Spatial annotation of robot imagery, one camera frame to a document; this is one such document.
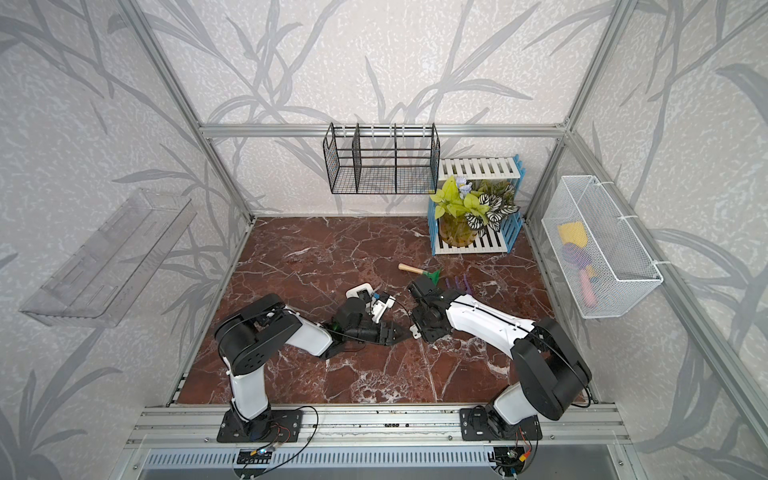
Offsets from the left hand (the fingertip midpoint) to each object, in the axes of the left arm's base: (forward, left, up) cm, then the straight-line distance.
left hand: (406, 338), depth 84 cm
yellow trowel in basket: (+26, -50, +17) cm, 59 cm away
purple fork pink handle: (+20, -18, -4) cm, 27 cm away
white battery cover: (+1, -2, +1) cm, 3 cm away
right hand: (+5, -1, 0) cm, 5 cm away
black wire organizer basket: (+59, +9, +19) cm, 62 cm away
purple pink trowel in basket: (+17, -47, +17) cm, 53 cm away
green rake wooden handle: (+25, -10, -5) cm, 28 cm away
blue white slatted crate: (+49, -32, +23) cm, 62 cm away
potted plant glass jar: (+30, -18, +21) cm, 41 cm away
